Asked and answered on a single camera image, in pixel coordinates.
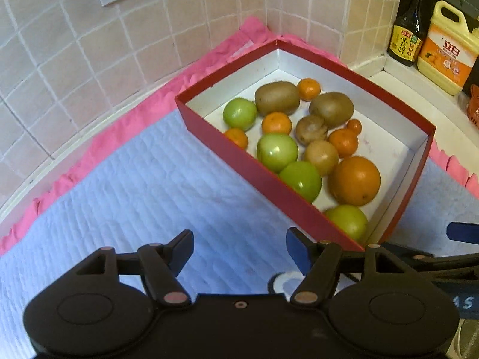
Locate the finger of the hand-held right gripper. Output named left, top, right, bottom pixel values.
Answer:
left=382, top=242, right=479, bottom=281
left=446, top=222, right=479, bottom=247

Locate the pale blue quilted mat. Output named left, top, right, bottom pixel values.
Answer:
left=0, top=110, right=479, bottom=330

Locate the red cardboard box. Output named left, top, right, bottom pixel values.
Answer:
left=175, top=38, right=437, bottom=252

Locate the large orange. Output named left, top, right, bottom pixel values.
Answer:
left=328, top=156, right=381, bottom=206

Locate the yellow detergent bottle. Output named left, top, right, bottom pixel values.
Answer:
left=417, top=1, right=479, bottom=96

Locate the dark soy sauce bottle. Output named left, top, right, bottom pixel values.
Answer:
left=387, top=0, right=429, bottom=67

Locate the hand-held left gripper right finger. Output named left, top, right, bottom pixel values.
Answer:
left=286, top=227, right=405, bottom=306

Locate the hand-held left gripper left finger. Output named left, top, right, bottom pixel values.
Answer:
left=77, top=229, right=195, bottom=305

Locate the small mandarin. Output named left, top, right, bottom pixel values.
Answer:
left=328, top=129, right=359, bottom=158
left=224, top=127, right=249, bottom=149
left=297, top=78, right=322, bottom=101
left=261, top=112, right=293, bottom=136

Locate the brown kiwi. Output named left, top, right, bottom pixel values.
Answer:
left=302, top=140, right=340, bottom=177
left=309, top=92, right=354, bottom=129
left=295, top=115, right=329, bottom=146
left=255, top=81, right=301, bottom=116

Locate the round green fruit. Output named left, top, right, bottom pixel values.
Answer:
left=257, top=133, right=299, bottom=174
left=324, top=205, right=369, bottom=243
left=222, top=98, right=258, bottom=132
left=278, top=161, right=322, bottom=203

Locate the orange plastic basket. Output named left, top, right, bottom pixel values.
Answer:
left=468, top=84, right=479, bottom=130

